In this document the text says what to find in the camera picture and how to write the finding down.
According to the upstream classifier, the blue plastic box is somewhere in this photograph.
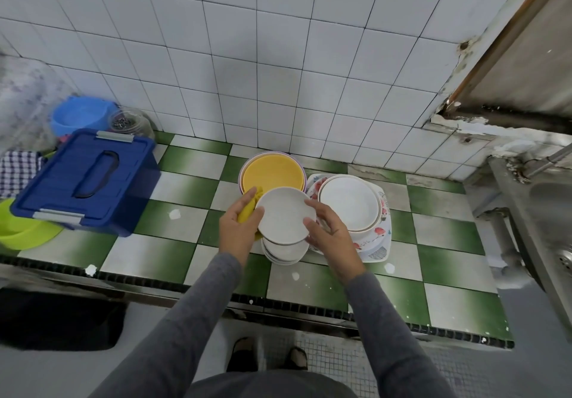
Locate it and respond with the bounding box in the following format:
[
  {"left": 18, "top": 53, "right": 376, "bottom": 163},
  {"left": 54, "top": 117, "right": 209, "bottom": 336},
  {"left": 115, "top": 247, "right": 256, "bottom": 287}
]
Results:
[{"left": 11, "top": 129, "right": 160, "bottom": 237}]

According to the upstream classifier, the lime green plastic bowl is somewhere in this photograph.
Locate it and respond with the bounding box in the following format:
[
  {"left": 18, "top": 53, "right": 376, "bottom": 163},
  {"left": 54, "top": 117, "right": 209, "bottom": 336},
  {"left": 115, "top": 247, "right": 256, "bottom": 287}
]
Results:
[{"left": 0, "top": 198, "right": 64, "bottom": 251}]

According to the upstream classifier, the metal faucet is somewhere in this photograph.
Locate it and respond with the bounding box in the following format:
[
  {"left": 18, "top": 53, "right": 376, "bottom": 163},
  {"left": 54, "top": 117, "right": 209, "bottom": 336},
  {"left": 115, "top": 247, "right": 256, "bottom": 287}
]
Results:
[{"left": 514, "top": 143, "right": 572, "bottom": 182}]

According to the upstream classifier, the clear plastic bag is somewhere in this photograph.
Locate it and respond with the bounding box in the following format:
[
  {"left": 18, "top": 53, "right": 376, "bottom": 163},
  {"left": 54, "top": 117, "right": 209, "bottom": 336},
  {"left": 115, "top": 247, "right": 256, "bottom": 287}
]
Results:
[{"left": 0, "top": 53, "right": 74, "bottom": 155}]

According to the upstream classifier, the blue white checked cloth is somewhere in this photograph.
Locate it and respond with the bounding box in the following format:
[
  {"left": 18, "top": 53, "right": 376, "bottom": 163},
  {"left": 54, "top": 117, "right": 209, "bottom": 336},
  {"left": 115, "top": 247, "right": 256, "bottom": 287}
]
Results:
[{"left": 0, "top": 150, "right": 48, "bottom": 200}]

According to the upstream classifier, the person's black shoe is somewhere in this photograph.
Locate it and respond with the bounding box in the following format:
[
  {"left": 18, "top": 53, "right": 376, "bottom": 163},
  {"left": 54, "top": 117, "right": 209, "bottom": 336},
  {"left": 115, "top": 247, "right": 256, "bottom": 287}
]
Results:
[
  {"left": 227, "top": 338, "right": 259, "bottom": 374},
  {"left": 283, "top": 347, "right": 309, "bottom": 372}
]

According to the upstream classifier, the person's left hand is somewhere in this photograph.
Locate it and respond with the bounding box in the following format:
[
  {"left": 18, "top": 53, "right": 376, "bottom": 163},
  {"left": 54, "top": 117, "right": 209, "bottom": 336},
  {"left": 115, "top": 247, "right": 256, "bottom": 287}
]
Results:
[{"left": 218, "top": 188, "right": 266, "bottom": 266}]

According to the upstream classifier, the person's right forearm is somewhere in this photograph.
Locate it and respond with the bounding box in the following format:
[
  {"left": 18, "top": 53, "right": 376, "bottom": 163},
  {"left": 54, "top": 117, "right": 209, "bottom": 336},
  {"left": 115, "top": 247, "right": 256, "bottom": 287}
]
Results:
[{"left": 345, "top": 272, "right": 459, "bottom": 398}]

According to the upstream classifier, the blue plastic bowl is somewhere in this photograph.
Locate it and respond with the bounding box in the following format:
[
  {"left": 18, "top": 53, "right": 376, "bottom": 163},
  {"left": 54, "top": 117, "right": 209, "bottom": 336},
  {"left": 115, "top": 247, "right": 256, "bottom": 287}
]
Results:
[{"left": 50, "top": 96, "right": 119, "bottom": 139}]

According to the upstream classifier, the stainless steel sink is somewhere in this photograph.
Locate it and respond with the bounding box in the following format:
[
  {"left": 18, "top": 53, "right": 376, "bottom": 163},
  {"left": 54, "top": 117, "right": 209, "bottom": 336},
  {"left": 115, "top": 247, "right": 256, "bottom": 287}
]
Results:
[{"left": 487, "top": 154, "right": 572, "bottom": 323}]

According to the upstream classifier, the glass jar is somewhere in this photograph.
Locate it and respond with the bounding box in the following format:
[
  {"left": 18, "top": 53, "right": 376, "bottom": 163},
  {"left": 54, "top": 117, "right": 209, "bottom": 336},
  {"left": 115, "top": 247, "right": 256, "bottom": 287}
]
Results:
[{"left": 109, "top": 109, "right": 155, "bottom": 140}]

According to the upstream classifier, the person's right hand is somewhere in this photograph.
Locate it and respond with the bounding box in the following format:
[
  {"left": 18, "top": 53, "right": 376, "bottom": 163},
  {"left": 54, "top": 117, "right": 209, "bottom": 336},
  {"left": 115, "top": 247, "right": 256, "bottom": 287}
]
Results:
[{"left": 303, "top": 198, "right": 368, "bottom": 287}]

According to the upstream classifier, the stack of small white bowls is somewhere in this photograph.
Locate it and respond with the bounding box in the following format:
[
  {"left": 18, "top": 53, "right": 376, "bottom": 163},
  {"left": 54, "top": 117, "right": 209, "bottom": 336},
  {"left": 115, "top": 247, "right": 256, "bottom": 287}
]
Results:
[{"left": 261, "top": 236, "right": 310, "bottom": 267}]

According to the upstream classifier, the white blue-rimmed bowl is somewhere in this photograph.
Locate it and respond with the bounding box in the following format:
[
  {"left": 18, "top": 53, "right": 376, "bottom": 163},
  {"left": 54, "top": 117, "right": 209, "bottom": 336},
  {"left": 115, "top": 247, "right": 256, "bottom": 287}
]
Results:
[{"left": 256, "top": 186, "right": 316, "bottom": 246}]

